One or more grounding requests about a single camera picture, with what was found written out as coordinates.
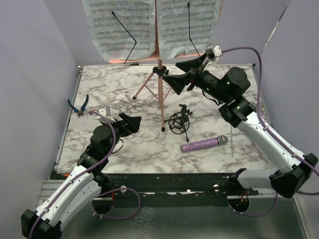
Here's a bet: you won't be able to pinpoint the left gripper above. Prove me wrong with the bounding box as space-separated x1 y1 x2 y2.
101 113 141 156

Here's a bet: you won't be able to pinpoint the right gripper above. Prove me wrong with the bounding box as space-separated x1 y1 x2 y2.
162 53 229 104

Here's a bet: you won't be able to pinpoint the pink music stand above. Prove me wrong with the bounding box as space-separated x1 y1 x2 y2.
107 0 224 132

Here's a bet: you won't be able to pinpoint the sheet music page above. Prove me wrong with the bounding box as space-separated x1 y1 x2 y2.
156 0 223 60
82 0 156 61

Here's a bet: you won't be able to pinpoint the black microphone shock mount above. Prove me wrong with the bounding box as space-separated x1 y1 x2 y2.
164 104 192 142

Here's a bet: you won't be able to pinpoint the purple glitter microphone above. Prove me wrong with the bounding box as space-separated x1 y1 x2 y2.
180 135 228 152

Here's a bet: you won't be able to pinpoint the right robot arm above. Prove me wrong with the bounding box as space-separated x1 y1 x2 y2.
163 55 318 198

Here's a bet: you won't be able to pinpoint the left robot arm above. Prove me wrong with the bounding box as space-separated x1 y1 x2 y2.
21 113 142 239

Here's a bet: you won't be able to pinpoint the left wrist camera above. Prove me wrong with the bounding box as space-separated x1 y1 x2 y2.
97 105 115 122

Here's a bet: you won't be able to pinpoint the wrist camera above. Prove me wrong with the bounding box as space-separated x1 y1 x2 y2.
205 44 223 64
97 105 115 122

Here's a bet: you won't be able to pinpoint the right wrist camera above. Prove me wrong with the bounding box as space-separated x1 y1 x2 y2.
205 44 223 64

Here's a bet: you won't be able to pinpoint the blue handled pliers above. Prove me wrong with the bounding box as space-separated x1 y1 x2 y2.
67 94 90 117

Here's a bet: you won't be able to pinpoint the yellow handled screwdriver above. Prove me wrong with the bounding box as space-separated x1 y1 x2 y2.
230 126 233 158

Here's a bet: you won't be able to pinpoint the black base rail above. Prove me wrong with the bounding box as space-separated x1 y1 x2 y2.
42 173 304 207

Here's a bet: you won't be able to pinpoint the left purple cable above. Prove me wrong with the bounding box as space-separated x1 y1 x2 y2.
27 111 142 239

